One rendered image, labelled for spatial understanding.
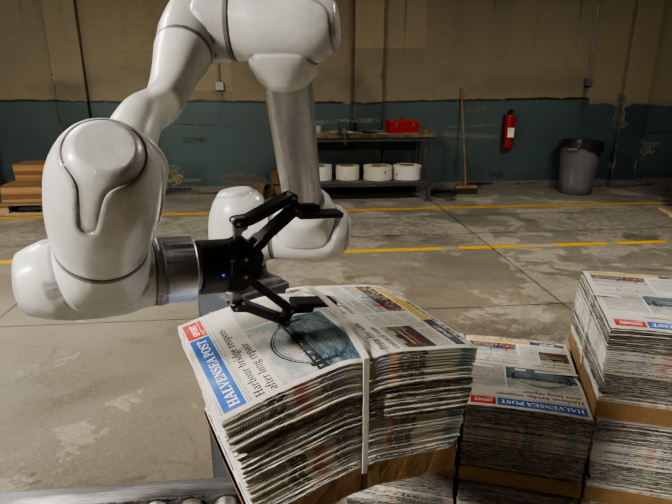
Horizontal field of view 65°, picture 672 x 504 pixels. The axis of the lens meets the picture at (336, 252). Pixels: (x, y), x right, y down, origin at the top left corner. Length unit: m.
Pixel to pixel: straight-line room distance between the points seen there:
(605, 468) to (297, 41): 1.15
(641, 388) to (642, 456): 0.18
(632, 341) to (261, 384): 0.84
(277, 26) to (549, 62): 7.73
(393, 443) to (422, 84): 7.28
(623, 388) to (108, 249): 1.10
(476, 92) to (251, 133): 3.29
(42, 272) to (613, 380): 1.12
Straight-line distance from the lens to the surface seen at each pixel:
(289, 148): 1.18
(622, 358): 1.31
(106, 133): 0.53
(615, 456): 1.44
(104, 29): 8.04
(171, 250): 0.69
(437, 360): 0.81
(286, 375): 0.72
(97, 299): 0.66
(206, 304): 1.57
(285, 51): 1.01
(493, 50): 8.26
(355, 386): 0.75
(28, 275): 0.68
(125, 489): 1.19
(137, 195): 0.52
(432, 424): 0.88
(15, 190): 7.44
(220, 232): 1.44
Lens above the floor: 1.55
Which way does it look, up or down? 18 degrees down
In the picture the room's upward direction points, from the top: straight up
